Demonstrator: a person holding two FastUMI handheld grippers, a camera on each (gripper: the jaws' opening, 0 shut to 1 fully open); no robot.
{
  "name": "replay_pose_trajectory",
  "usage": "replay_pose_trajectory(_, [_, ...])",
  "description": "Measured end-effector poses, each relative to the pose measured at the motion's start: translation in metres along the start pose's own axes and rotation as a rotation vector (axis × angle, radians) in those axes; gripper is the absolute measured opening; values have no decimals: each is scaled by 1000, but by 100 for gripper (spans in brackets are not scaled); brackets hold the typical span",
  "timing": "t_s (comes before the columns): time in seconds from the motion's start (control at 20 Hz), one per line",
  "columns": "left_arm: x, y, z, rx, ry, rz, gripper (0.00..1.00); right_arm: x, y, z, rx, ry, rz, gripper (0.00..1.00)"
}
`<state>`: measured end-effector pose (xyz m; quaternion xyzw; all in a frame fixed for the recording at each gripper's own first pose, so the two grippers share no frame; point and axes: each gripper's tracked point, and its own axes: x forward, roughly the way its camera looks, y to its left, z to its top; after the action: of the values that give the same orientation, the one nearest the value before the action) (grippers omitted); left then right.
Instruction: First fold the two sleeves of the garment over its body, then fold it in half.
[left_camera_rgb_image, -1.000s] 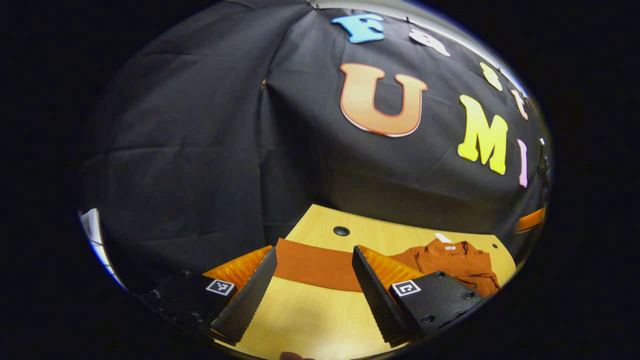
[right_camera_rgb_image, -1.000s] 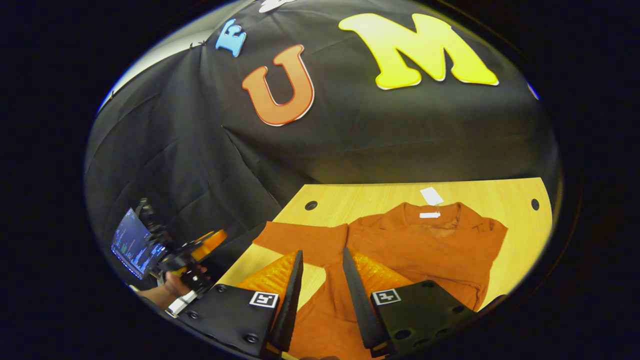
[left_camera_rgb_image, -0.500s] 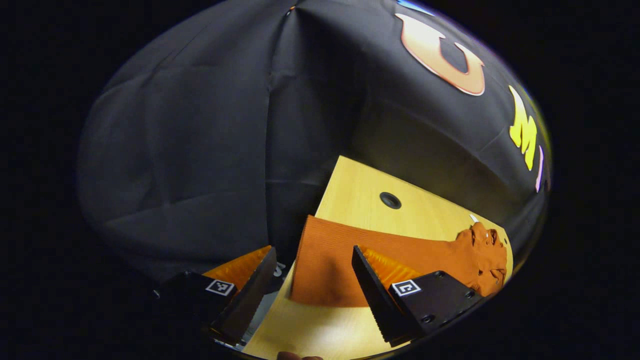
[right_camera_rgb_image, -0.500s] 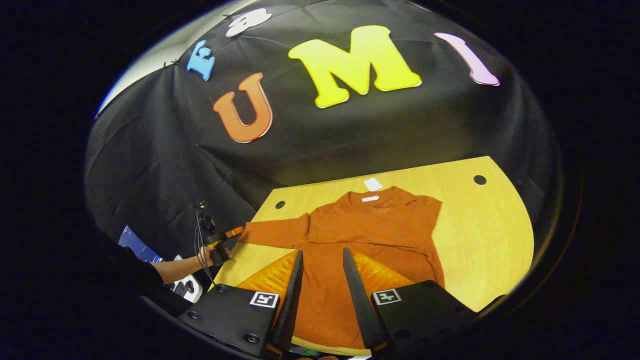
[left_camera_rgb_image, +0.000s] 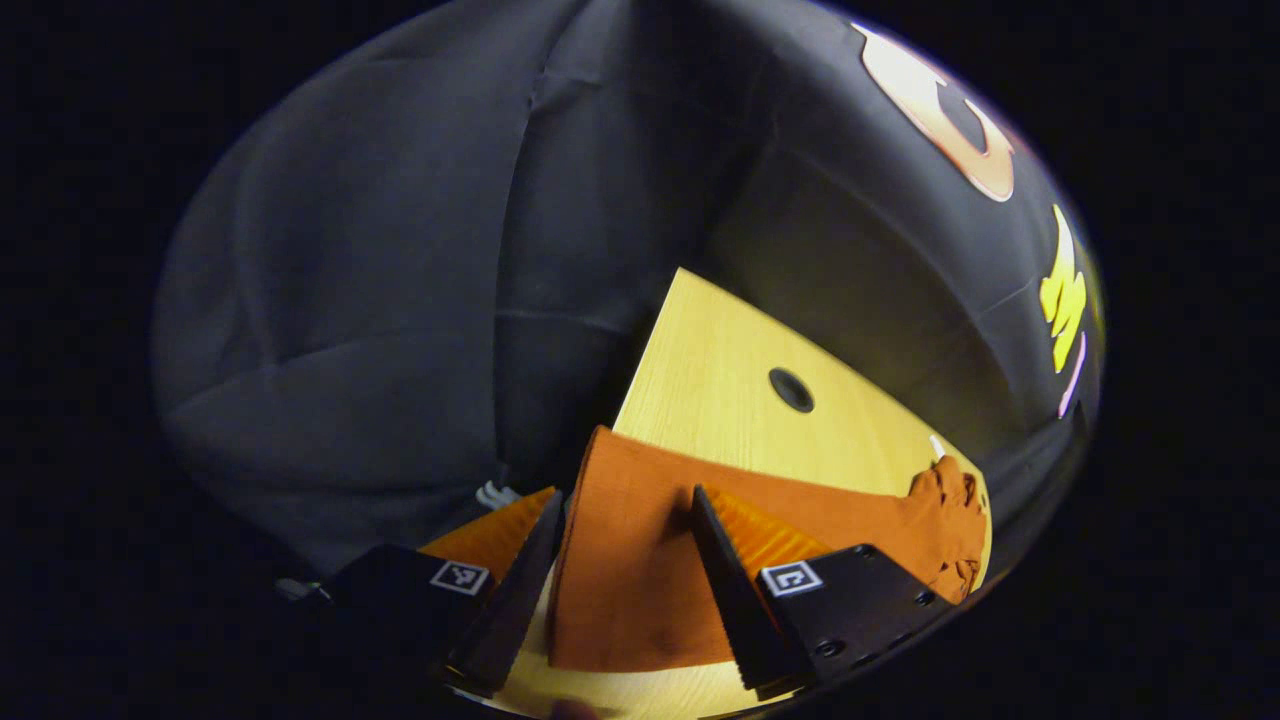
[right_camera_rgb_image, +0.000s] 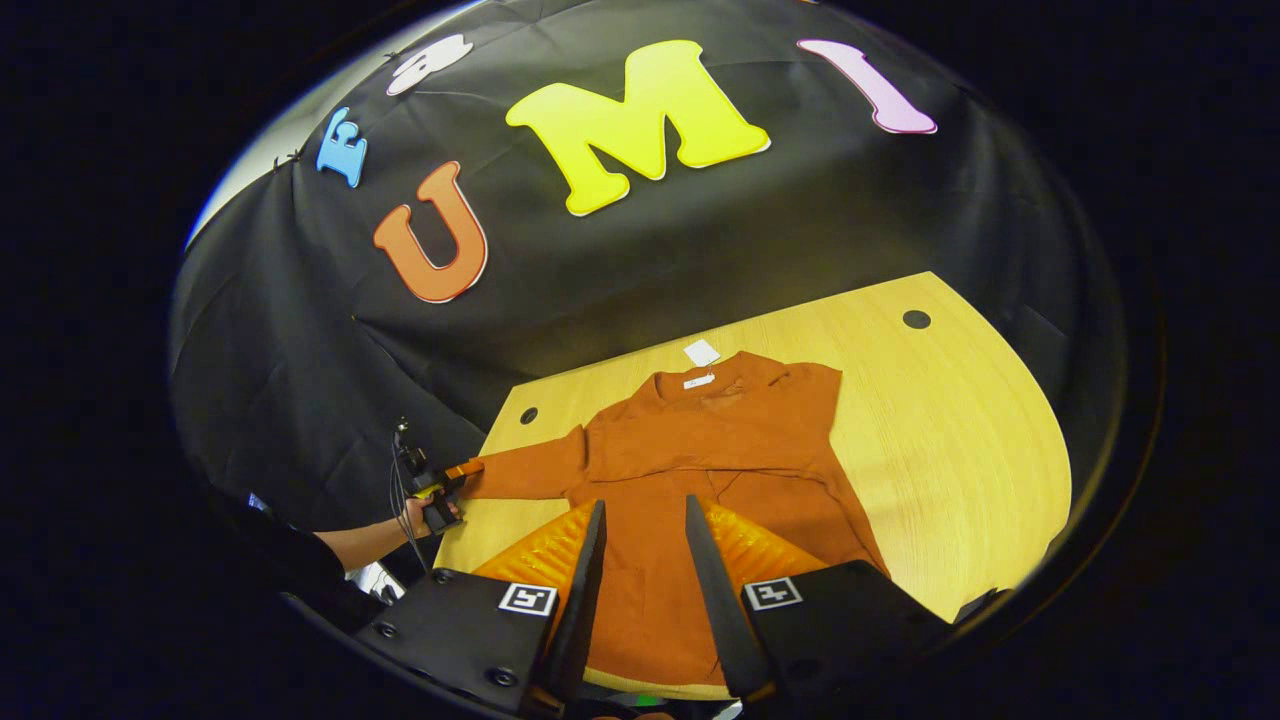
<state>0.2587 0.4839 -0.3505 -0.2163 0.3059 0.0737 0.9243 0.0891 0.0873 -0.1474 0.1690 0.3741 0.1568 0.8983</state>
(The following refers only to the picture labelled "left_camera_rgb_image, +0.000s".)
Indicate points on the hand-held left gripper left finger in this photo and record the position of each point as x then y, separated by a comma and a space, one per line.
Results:
515, 600

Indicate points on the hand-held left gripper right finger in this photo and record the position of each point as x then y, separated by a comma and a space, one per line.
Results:
745, 610

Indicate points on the orange short-sleeved garment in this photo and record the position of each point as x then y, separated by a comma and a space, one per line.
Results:
640, 520

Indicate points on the small white object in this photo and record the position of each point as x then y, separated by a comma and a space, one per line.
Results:
496, 494

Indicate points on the black backdrop cloth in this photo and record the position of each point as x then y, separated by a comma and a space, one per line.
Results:
350, 300

